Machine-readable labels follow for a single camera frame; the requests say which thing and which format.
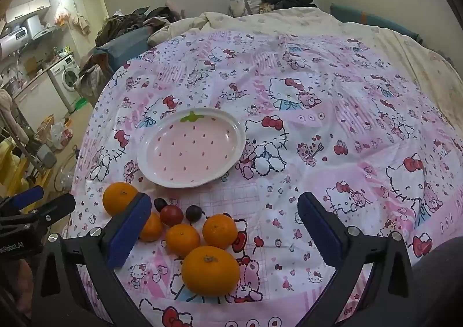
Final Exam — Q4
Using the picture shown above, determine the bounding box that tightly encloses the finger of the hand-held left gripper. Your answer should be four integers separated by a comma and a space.
14, 192, 76, 235
0, 185, 45, 217

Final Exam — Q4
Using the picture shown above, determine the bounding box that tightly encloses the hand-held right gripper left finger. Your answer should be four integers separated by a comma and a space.
31, 192, 153, 327

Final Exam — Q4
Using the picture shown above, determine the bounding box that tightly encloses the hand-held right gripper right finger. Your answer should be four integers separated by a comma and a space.
297, 191, 425, 327

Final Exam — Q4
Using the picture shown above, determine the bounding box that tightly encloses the small orange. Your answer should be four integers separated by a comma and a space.
138, 212, 163, 243
166, 223, 201, 259
202, 214, 238, 250

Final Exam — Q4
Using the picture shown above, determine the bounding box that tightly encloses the large orange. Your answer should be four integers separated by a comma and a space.
103, 182, 140, 216
181, 245, 241, 296

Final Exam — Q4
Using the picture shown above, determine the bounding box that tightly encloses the red tomato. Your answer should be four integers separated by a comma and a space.
160, 205, 184, 227

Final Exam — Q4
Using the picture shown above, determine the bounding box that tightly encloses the strawberry print plate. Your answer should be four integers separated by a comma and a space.
137, 107, 247, 189

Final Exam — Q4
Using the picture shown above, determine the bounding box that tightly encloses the yellow furniture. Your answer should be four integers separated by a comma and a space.
0, 139, 35, 201

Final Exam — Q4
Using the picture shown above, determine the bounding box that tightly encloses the plastic bag with red print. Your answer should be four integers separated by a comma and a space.
49, 121, 73, 150

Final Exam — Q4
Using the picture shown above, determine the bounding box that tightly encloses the small green mat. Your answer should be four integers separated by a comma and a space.
70, 97, 91, 113

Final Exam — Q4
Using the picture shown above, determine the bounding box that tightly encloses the white washing machine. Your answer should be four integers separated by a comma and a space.
47, 53, 84, 112

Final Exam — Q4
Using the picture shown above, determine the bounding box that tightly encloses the pink cartoon printed blanket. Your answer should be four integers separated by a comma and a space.
67, 28, 463, 327

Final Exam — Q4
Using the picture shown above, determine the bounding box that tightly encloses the white water heater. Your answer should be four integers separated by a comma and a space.
0, 26, 30, 56

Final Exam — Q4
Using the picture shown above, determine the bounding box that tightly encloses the blue grey chair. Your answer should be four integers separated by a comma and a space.
78, 27, 160, 96

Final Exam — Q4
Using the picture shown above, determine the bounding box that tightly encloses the hanging orange plastic bag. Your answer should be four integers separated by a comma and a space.
54, 3, 72, 28

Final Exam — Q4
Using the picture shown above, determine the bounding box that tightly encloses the heap of brown clothes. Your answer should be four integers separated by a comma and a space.
95, 6, 187, 47

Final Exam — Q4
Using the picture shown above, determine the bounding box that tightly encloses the teal bed edge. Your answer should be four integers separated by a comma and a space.
330, 3, 424, 45

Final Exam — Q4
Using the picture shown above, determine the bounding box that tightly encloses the grey white cat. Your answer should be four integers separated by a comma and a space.
227, 0, 250, 17

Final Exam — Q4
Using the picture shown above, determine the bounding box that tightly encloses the kitchen wall cabinet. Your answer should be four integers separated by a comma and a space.
4, 0, 51, 24

